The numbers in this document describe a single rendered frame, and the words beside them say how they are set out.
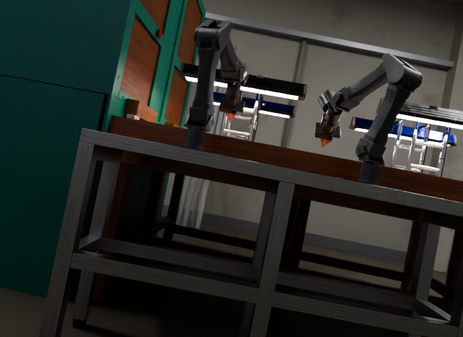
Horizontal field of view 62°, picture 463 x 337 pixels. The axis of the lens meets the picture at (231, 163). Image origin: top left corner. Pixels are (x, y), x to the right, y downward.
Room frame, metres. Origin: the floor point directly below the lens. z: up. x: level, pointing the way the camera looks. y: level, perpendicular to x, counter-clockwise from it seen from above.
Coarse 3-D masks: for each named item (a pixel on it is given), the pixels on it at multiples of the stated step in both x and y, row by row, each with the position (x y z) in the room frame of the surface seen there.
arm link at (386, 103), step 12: (408, 72) 1.19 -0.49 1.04; (396, 84) 1.21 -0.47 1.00; (408, 84) 1.21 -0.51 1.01; (384, 96) 1.26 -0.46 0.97; (396, 96) 1.22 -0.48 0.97; (408, 96) 1.23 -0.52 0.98; (384, 108) 1.25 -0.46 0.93; (396, 108) 1.23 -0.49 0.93; (384, 120) 1.24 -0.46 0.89; (372, 132) 1.27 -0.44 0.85; (384, 132) 1.26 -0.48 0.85; (372, 144) 1.26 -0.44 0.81; (384, 144) 1.28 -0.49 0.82; (372, 156) 1.28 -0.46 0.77
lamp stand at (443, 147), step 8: (416, 128) 1.93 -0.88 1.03; (448, 128) 1.91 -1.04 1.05; (416, 136) 1.93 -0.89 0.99; (448, 136) 1.92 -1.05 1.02; (424, 144) 1.92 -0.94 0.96; (432, 144) 1.92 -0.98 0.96; (440, 152) 1.92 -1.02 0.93; (408, 160) 1.93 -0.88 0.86; (440, 160) 1.92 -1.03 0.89; (408, 168) 1.93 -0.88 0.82; (424, 168) 1.92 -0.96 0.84; (432, 168) 1.92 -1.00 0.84; (440, 168) 1.91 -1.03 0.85; (440, 176) 1.92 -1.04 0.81
